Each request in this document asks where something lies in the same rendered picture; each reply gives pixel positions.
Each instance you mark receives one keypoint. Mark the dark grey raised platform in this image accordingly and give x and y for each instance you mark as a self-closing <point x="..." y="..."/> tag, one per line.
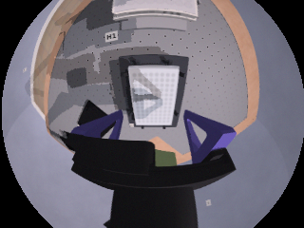
<point x="152" y="59"/>

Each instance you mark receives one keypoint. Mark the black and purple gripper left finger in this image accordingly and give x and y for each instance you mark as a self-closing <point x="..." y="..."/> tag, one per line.
<point x="94" y="128"/>

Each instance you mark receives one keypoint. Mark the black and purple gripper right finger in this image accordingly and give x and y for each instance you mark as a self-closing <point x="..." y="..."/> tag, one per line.
<point x="219" y="135"/>

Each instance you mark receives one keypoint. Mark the grey metal plate hotel rack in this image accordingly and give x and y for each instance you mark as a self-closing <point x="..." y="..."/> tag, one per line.
<point x="154" y="23"/>

